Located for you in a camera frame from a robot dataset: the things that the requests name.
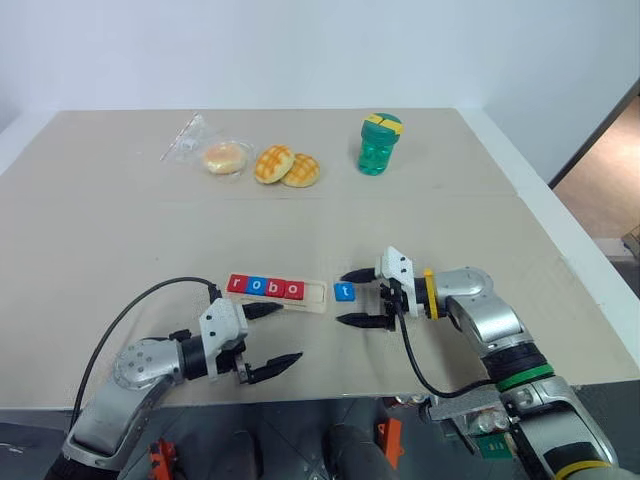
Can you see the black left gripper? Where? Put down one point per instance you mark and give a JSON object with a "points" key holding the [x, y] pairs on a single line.
{"points": [[235, 362]]}

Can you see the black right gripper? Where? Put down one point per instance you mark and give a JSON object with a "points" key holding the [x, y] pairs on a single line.
{"points": [[391, 307]]}

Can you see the blue letter t tile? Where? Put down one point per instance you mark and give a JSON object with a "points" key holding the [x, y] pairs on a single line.
{"points": [[344, 292]]}

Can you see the red letter b tile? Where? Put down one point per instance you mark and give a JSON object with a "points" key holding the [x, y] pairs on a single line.
{"points": [[274, 288]]}

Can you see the red letter o tile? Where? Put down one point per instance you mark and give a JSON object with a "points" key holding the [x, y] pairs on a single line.
{"points": [[293, 290]]}

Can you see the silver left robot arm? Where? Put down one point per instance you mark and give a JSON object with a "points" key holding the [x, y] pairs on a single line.
{"points": [[145, 365]]}

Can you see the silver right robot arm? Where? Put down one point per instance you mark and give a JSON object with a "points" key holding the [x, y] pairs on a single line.
{"points": [[480, 310]]}

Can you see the light wooden letter tray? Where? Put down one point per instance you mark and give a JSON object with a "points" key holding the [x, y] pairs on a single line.
{"points": [[313, 295]]}

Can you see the blue letter o tile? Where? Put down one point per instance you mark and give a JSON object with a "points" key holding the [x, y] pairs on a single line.
{"points": [[255, 286]]}

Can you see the red letter r tile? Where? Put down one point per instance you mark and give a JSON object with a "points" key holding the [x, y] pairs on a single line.
{"points": [[236, 284]]}

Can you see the golden melon pan bun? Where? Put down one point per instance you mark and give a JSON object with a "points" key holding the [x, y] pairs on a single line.
{"points": [[273, 164], [304, 171]]}

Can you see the dark rounded shape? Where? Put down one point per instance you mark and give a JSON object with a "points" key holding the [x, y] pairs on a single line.
{"points": [[357, 452]]}

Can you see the orange and black clamp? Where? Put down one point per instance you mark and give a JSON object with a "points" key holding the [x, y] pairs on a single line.
{"points": [[391, 440], [162, 457]]}

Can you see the green transparent water bottle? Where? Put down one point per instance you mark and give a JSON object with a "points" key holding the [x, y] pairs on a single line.
{"points": [[378, 150]]}

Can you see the bun in clear plastic wrapper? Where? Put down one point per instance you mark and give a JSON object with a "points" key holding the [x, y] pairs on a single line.
{"points": [[225, 158]]}

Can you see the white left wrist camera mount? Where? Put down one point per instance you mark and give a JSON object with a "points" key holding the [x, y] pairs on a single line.
{"points": [[222, 320]]}

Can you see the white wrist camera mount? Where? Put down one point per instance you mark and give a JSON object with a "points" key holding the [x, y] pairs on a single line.
{"points": [[222, 320], [400, 265]]}

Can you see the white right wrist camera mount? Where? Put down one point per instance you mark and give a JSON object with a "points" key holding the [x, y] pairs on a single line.
{"points": [[400, 265]]}

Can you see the dark door frame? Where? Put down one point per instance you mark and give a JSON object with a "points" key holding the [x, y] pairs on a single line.
{"points": [[597, 137]]}

